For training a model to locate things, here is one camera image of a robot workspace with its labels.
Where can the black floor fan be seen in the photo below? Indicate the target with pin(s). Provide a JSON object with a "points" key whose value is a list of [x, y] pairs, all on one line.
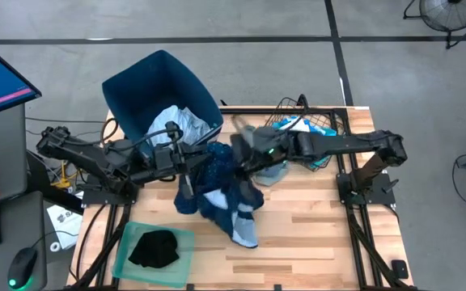
{"points": [[451, 16]]}

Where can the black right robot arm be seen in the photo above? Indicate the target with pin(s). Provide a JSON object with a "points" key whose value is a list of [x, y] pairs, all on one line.
{"points": [[346, 143]]}

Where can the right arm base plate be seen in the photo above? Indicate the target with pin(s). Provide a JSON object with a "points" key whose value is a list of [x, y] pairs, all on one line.
{"points": [[378, 198]]}

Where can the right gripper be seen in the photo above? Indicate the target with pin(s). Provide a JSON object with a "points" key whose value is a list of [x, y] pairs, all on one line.
{"points": [[275, 141]]}

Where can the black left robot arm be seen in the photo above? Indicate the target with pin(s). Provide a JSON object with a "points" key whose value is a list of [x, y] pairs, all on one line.
{"points": [[75, 151]]}

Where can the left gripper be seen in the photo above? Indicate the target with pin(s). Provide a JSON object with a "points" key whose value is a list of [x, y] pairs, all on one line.
{"points": [[172, 159]]}

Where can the teal cloth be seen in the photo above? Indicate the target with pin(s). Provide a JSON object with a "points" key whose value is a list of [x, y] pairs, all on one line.
{"points": [[329, 132]]}

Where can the black aluminium table frame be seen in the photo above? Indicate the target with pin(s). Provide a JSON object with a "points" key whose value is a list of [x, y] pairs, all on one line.
{"points": [[249, 110]]}

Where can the navy white fabric bin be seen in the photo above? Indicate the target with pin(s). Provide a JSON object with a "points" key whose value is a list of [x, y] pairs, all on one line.
{"points": [[152, 81]]}

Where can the black computer mouse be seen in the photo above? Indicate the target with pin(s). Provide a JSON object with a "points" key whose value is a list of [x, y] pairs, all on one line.
{"points": [[22, 264]]}

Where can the slate blue cloth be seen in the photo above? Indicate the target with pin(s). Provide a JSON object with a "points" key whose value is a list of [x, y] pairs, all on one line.
{"points": [[271, 175]]}

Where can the teal translucent plastic bin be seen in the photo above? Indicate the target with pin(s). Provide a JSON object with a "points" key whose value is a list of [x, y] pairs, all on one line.
{"points": [[184, 262]]}

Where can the black cloth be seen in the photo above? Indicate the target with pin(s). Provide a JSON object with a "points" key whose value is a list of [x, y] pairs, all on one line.
{"points": [[154, 248]]}

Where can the white tape roll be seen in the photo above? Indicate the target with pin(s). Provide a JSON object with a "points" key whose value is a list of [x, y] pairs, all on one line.
{"points": [[55, 243]]}

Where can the small black table device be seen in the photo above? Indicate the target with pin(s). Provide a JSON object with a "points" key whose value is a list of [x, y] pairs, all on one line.
{"points": [[399, 268]]}

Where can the dark grey desk pad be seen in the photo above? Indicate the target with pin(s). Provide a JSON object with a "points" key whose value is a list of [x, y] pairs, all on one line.
{"points": [[14, 226]]}

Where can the white printed paper sheet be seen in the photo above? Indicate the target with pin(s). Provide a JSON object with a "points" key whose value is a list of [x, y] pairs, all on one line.
{"points": [[65, 226]]}

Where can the white cloth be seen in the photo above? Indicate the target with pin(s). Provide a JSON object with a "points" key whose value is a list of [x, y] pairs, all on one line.
{"points": [[297, 126]]}

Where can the navy dotted cloth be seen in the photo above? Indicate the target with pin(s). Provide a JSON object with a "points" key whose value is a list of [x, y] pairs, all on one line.
{"points": [[217, 169]]}

